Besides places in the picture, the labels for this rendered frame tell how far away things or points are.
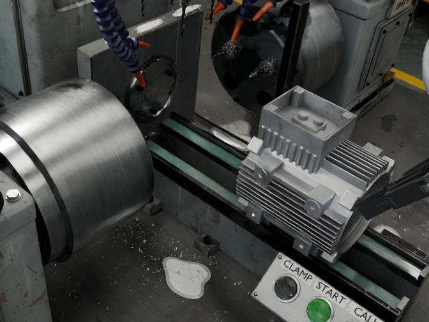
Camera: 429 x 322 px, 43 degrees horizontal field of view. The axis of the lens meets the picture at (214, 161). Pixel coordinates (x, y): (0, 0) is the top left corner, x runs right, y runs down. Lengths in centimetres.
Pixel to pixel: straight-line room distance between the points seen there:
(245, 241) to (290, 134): 26
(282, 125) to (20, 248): 43
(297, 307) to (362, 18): 76
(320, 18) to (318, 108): 33
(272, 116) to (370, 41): 56
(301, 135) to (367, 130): 67
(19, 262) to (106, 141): 21
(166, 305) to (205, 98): 68
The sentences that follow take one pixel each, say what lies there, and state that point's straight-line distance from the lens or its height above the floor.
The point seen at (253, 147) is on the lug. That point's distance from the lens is 91.
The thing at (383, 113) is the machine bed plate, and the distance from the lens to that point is 162.
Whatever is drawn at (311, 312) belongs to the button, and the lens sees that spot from 72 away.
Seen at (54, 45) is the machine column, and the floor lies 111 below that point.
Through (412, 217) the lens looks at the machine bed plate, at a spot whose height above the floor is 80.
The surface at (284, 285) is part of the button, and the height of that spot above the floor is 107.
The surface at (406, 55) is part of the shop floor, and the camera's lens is 384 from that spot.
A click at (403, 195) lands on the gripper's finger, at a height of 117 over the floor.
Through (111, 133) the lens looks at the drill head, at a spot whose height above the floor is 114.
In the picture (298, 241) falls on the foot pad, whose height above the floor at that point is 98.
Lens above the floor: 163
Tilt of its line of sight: 40 degrees down
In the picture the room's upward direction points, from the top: 7 degrees clockwise
